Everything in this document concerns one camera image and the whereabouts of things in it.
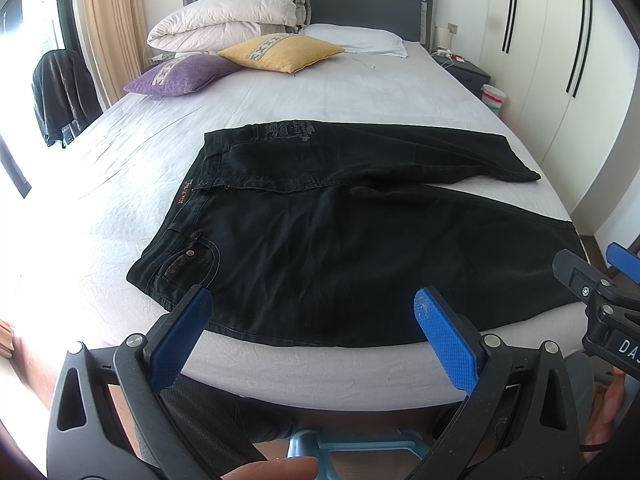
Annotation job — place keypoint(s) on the bed with white sheet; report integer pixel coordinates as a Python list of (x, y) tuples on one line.
[(67, 249)]

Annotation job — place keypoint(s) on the white waste bin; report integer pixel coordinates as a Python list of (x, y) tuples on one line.
[(493, 98)]

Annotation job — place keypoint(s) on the folded beige duvet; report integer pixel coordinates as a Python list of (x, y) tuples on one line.
[(214, 25)]

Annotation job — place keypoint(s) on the person's right hand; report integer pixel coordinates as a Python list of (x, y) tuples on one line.
[(606, 404)]

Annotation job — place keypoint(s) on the black framed window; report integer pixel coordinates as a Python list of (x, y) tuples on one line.
[(29, 29)]

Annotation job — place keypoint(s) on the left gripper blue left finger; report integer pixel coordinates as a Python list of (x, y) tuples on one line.
[(172, 338)]

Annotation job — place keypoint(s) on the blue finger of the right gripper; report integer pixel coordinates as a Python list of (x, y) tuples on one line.
[(622, 260), (577, 275)]

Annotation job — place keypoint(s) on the dark bedside table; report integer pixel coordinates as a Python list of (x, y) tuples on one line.
[(468, 74)]

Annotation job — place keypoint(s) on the white wardrobe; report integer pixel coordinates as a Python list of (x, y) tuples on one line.
[(567, 68)]

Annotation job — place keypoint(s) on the white pillow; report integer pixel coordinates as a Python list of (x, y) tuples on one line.
[(358, 40)]

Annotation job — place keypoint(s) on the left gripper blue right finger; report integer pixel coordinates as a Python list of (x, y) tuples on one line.
[(455, 342)]

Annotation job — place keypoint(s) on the beige curtain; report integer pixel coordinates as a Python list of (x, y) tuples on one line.
[(116, 33)]

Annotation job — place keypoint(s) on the purple cushion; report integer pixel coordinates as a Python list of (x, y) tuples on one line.
[(183, 75)]

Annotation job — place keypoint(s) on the black denim pants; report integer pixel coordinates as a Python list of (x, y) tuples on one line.
[(320, 234)]

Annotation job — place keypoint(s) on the blue stool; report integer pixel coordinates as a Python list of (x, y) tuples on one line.
[(320, 445)]

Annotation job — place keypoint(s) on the yellow cushion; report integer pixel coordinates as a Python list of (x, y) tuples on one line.
[(282, 53)]

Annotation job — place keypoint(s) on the person's left hand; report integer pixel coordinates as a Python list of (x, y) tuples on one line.
[(293, 468)]

